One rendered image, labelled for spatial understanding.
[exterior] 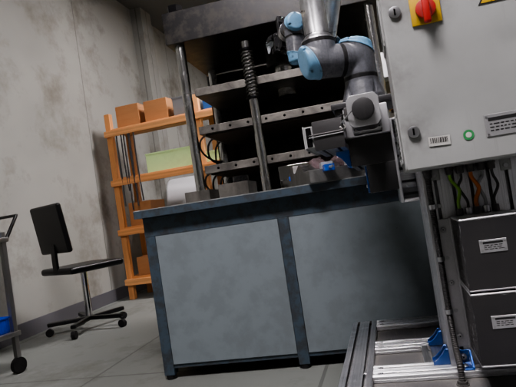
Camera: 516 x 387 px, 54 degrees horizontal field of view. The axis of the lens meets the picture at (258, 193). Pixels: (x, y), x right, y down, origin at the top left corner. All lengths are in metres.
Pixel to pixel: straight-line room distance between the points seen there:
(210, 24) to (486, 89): 2.23
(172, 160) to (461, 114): 4.11
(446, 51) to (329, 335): 1.41
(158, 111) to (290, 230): 3.26
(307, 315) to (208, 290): 0.46
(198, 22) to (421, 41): 2.16
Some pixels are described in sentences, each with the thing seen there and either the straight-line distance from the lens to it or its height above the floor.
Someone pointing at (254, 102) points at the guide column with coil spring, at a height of 1.37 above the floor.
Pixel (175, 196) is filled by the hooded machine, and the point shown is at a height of 1.02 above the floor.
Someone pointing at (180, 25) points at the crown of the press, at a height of 1.91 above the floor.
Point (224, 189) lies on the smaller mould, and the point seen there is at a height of 0.84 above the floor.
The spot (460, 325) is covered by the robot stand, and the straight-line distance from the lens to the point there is 1.52.
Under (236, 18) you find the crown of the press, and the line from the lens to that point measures 3.23.
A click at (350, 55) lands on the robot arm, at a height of 1.20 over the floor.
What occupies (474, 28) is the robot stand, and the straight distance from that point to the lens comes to 1.32.
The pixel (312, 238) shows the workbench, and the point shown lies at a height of 0.56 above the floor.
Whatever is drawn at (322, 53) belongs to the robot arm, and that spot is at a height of 1.21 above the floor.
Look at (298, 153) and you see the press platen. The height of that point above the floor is 1.02.
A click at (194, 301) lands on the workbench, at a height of 0.35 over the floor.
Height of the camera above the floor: 0.73
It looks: 2 degrees up
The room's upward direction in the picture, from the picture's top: 9 degrees counter-clockwise
